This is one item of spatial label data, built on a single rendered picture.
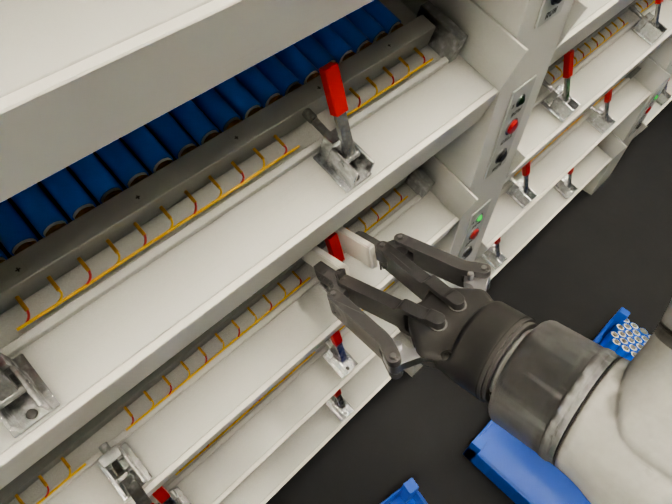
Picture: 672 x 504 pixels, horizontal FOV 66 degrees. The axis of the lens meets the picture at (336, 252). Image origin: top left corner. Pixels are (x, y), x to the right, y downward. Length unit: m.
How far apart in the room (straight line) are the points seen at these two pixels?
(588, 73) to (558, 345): 0.59
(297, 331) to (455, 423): 0.58
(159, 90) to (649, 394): 0.31
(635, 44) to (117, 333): 0.89
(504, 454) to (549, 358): 0.70
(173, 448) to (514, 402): 0.30
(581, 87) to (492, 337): 0.56
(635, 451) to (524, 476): 0.72
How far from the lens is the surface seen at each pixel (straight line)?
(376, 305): 0.46
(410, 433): 1.05
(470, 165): 0.59
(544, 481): 1.08
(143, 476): 0.51
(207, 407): 0.53
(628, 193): 1.54
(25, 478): 0.52
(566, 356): 0.39
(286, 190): 0.40
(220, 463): 0.70
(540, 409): 0.38
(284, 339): 0.54
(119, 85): 0.23
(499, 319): 0.41
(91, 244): 0.36
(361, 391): 0.92
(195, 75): 0.26
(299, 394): 0.72
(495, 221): 0.91
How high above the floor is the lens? 1.00
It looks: 55 degrees down
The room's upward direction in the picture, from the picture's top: straight up
